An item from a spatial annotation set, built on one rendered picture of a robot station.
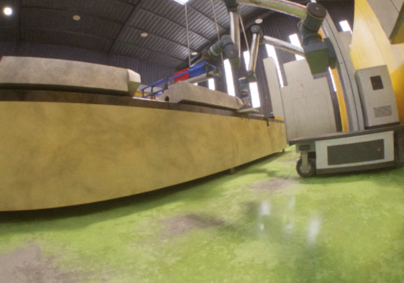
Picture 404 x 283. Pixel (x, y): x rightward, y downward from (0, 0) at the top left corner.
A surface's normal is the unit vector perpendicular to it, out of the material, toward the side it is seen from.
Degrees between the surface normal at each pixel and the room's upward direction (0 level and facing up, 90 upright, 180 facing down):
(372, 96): 90
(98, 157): 90
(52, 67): 80
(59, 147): 88
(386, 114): 90
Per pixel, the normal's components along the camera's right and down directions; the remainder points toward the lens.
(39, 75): 0.70, -0.29
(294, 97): -0.68, 0.00
